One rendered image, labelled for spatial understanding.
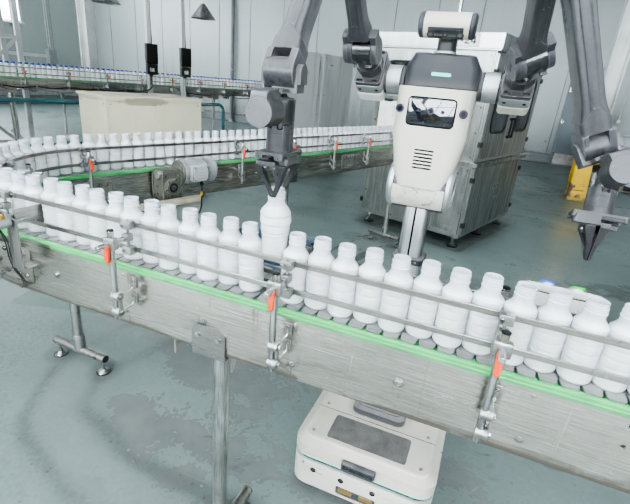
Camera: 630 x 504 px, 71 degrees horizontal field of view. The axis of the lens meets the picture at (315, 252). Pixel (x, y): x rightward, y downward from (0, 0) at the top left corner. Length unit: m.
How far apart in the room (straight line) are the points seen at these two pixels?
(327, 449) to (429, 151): 1.10
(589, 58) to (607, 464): 0.77
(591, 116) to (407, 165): 0.57
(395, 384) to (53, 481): 1.48
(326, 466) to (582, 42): 1.50
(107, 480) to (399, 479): 1.10
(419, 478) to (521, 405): 0.81
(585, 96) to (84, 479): 2.01
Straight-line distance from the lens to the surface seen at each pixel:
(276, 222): 0.96
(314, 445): 1.76
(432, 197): 1.46
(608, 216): 1.09
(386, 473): 1.72
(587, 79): 1.07
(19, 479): 2.16
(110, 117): 4.83
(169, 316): 1.21
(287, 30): 0.97
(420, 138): 1.44
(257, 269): 1.04
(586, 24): 1.05
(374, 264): 0.92
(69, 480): 2.09
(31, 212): 1.47
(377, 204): 5.03
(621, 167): 1.05
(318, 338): 1.00
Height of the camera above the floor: 1.49
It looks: 21 degrees down
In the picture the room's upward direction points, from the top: 5 degrees clockwise
